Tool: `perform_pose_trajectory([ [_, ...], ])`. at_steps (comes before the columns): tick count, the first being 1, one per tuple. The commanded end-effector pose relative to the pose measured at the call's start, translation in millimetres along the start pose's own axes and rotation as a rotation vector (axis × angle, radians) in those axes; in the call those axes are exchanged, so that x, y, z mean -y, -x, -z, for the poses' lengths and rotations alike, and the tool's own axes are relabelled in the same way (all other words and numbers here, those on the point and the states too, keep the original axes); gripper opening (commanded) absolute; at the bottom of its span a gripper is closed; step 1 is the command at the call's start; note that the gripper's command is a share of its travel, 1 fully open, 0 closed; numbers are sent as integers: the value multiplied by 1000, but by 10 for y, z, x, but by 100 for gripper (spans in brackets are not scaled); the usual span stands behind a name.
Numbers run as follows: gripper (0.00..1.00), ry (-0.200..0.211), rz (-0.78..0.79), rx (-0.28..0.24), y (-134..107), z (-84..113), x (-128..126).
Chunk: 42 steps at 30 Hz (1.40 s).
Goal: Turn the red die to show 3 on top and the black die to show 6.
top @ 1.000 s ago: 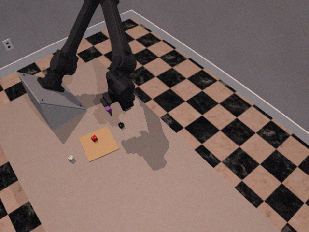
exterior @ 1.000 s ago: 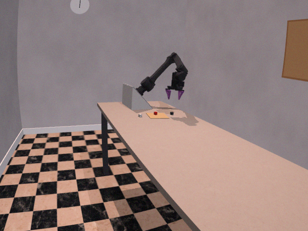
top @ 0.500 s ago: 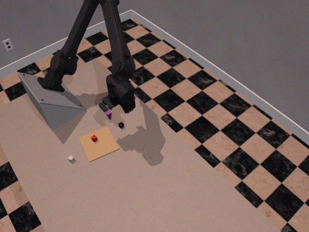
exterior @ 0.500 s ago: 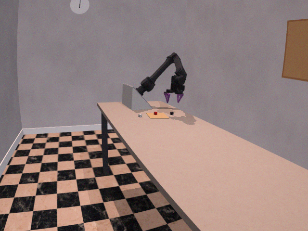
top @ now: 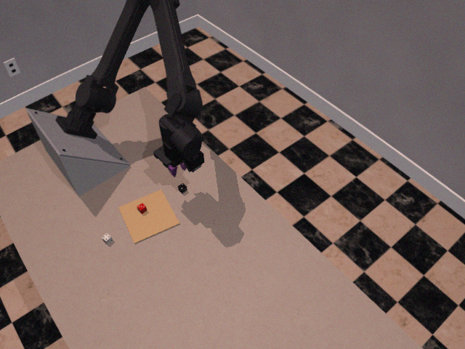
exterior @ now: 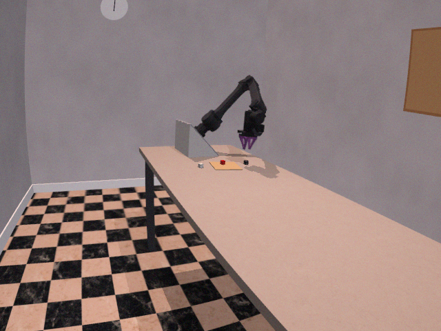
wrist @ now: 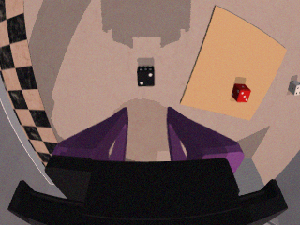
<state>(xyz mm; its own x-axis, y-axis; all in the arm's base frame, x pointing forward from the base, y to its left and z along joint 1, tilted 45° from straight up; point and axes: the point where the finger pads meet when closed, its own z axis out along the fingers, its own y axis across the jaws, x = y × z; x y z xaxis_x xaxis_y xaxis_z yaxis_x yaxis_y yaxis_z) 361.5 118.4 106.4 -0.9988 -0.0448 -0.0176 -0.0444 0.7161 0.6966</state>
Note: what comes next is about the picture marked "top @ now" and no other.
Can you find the red die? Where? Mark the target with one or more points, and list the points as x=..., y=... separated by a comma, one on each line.
x=142, y=208

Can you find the black die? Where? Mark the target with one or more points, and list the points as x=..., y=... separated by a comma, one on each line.
x=182, y=188

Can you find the white die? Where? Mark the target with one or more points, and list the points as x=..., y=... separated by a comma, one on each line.
x=107, y=238

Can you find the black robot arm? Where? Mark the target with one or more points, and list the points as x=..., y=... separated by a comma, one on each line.
x=175, y=128

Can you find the tan mat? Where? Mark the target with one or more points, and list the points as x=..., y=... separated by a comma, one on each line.
x=158, y=217

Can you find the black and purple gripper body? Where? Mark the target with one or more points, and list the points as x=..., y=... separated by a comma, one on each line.
x=159, y=154

